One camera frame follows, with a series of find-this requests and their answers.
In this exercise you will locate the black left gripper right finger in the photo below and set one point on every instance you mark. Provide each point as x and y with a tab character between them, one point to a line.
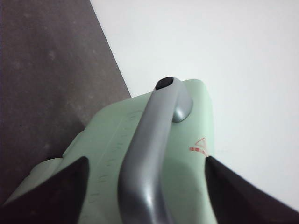
236	201

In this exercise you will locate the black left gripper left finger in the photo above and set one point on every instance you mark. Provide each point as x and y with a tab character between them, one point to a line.
58	200

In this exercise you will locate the breakfast maker hinged lid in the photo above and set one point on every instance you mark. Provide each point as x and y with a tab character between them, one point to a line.
146	158

